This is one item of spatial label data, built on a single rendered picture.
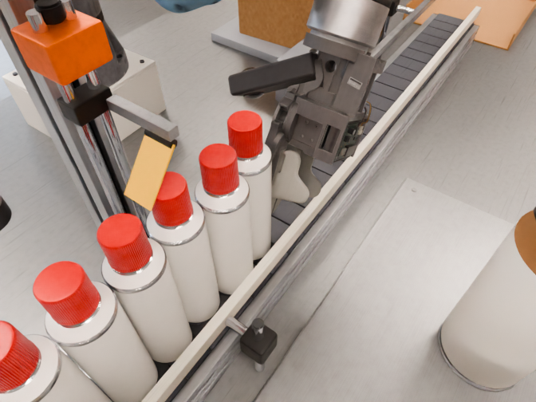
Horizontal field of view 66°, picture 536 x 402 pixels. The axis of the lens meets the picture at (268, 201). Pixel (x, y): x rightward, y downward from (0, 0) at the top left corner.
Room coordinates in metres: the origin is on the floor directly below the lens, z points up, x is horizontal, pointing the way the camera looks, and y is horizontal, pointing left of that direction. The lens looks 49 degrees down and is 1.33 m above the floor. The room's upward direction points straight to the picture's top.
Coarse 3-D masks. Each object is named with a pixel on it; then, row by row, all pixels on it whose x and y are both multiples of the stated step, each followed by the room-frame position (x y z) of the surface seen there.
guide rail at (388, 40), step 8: (424, 0) 0.85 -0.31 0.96; (432, 0) 0.86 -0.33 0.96; (416, 8) 0.81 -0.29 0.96; (424, 8) 0.82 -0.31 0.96; (408, 16) 0.78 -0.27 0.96; (416, 16) 0.79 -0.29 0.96; (400, 24) 0.75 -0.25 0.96; (408, 24) 0.76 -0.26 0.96; (392, 32) 0.72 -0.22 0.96; (400, 32) 0.73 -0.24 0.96; (384, 40) 0.69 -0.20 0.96; (392, 40) 0.70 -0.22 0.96; (376, 48) 0.66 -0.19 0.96; (384, 48) 0.67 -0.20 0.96; (376, 56) 0.65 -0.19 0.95; (64, 352) 0.14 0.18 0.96; (72, 360) 0.14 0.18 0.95
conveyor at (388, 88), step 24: (432, 24) 0.91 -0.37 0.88; (456, 24) 0.91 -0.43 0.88; (408, 48) 0.81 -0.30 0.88; (432, 48) 0.81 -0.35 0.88; (384, 72) 0.72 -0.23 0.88; (408, 72) 0.72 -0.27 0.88; (432, 72) 0.72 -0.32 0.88; (384, 96) 0.64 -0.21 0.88; (312, 168) 0.45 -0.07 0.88; (336, 168) 0.45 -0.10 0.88; (336, 192) 0.40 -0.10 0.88; (288, 216) 0.36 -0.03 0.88; (240, 312) 0.22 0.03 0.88; (96, 384) 0.14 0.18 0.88
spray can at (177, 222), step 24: (168, 192) 0.22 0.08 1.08; (168, 216) 0.21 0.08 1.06; (192, 216) 0.22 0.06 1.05; (168, 240) 0.20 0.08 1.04; (192, 240) 0.21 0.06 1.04; (192, 264) 0.20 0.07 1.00; (192, 288) 0.20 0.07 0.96; (216, 288) 0.22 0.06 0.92; (192, 312) 0.20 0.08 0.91; (216, 312) 0.21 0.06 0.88
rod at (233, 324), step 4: (228, 320) 0.19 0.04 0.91; (232, 320) 0.19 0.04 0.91; (236, 320) 0.19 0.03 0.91; (228, 324) 0.19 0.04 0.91; (232, 324) 0.19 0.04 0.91; (236, 324) 0.19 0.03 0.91; (240, 324) 0.19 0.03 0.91; (232, 328) 0.18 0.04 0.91; (236, 328) 0.18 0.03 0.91; (240, 328) 0.18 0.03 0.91; (244, 328) 0.18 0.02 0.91; (236, 332) 0.18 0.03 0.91; (240, 332) 0.18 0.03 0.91; (244, 332) 0.18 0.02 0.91; (240, 336) 0.18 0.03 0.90
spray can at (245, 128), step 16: (240, 112) 0.32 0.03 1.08; (240, 128) 0.30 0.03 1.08; (256, 128) 0.30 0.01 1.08; (240, 144) 0.29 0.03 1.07; (256, 144) 0.30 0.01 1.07; (240, 160) 0.29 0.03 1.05; (256, 160) 0.29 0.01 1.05; (256, 176) 0.29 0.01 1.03; (256, 192) 0.28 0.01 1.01; (256, 208) 0.28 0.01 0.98; (256, 224) 0.28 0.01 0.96; (256, 240) 0.28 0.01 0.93; (256, 256) 0.28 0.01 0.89
